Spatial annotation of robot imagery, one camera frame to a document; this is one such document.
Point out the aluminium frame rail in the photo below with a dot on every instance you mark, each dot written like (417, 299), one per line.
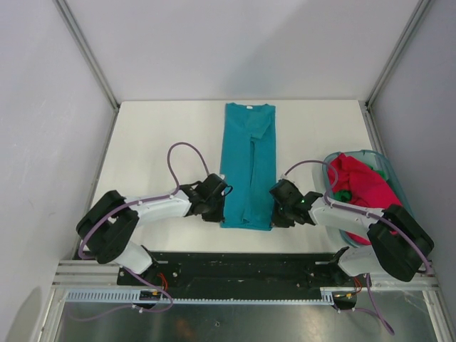
(85, 274)

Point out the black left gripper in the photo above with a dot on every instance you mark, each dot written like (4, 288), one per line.
(219, 216)

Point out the aluminium corner post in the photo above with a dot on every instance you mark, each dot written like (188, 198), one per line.
(411, 28)
(86, 51)

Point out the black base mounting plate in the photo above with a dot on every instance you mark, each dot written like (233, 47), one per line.
(248, 275)

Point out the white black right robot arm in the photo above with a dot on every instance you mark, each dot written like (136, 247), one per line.
(399, 246)

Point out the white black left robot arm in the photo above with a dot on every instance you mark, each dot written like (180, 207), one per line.
(107, 228)

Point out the magenta red t-shirt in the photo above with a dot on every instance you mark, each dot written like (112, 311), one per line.
(367, 185)

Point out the green t-shirt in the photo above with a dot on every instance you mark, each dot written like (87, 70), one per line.
(343, 196)

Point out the left aluminium corner post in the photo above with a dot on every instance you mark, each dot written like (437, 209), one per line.
(86, 51)

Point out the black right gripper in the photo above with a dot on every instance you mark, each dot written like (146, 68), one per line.
(277, 221)

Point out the teal t-shirt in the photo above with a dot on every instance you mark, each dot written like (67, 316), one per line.
(248, 163)

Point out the white slotted cable duct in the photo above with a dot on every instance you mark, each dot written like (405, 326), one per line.
(148, 296)

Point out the right aluminium corner post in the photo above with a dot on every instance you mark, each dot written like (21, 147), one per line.
(411, 28)

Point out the clear blue plastic bin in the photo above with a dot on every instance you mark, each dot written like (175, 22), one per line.
(374, 159)

